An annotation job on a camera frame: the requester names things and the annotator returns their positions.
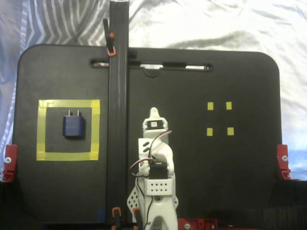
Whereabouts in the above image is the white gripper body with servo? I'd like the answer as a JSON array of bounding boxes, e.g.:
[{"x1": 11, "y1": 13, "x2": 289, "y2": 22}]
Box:
[{"x1": 142, "y1": 116, "x2": 169, "y2": 139}]

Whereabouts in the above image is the blue white charger block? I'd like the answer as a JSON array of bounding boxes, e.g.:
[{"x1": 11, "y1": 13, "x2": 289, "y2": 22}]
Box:
[{"x1": 62, "y1": 109, "x2": 86, "y2": 139}]

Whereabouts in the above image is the black divider bar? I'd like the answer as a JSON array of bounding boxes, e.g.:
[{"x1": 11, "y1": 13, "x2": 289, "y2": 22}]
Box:
[{"x1": 106, "y1": 0, "x2": 130, "y2": 227}]

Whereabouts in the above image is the small orange base clamp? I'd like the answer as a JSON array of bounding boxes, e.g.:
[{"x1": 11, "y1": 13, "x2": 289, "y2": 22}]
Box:
[{"x1": 132, "y1": 207, "x2": 142, "y2": 228}]

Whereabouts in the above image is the orange black spring clamp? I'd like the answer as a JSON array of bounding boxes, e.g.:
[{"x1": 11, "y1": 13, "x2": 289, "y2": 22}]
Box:
[
  {"x1": 111, "y1": 207, "x2": 122, "y2": 228},
  {"x1": 102, "y1": 18, "x2": 117, "y2": 58}
]

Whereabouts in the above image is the yellow tape square outline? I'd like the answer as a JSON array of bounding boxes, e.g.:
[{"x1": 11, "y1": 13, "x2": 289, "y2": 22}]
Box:
[{"x1": 35, "y1": 99, "x2": 101, "y2": 161}]

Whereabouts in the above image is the blue tape piece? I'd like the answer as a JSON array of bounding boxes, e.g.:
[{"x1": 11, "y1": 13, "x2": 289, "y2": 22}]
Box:
[{"x1": 96, "y1": 207, "x2": 106, "y2": 222}]

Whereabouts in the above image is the red screw C-clamp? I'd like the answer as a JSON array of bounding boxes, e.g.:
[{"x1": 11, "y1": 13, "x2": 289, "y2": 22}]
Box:
[{"x1": 199, "y1": 218, "x2": 218, "y2": 230}]

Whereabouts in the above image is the red table clamp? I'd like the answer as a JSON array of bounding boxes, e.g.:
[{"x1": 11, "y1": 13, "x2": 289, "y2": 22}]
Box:
[
  {"x1": 2, "y1": 144, "x2": 19, "y2": 183},
  {"x1": 276, "y1": 144, "x2": 293, "y2": 180}
]

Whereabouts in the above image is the black curved backdrop board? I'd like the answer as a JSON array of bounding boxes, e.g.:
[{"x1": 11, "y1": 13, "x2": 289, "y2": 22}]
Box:
[{"x1": 0, "y1": 178, "x2": 307, "y2": 230}]

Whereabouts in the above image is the red white servo wire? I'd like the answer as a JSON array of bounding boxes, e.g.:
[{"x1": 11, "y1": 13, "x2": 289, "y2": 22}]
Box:
[{"x1": 130, "y1": 130, "x2": 173, "y2": 179}]

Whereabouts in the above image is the red pole base bracket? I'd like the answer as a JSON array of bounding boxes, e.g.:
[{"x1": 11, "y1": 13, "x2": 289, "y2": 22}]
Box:
[{"x1": 177, "y1": 218, "x2": 200, "y2": 230}]

